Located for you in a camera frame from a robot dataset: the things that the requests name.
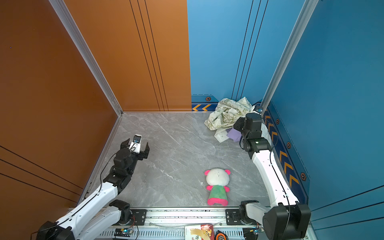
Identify purple cloth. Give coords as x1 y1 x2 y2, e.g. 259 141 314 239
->
227 128 242 143

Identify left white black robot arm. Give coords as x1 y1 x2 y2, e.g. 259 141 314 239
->
36 135 150 240

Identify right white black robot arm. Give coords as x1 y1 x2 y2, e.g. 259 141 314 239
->
234 113 311 240

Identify floral patterned cream cloth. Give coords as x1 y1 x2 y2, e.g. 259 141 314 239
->
204 97 255 131

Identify white cloth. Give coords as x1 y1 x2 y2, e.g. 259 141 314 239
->
214 127 232 143

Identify pink green plush toy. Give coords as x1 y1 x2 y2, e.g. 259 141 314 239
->
205 168 231 207

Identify left green circuit board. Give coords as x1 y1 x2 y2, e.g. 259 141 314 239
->
114 228 135 238

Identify green circuit board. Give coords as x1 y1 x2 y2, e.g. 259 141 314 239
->
114 228 135 238
250 227 263 236

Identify right green circuit board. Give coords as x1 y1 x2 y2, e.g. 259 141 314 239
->
250 227 263 236

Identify orange black tape measure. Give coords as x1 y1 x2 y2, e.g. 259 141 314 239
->
215 231 229 240

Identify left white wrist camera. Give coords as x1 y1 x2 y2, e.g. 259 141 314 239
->
129 134 142 154

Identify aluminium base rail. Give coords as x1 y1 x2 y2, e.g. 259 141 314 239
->
53 206 318 240

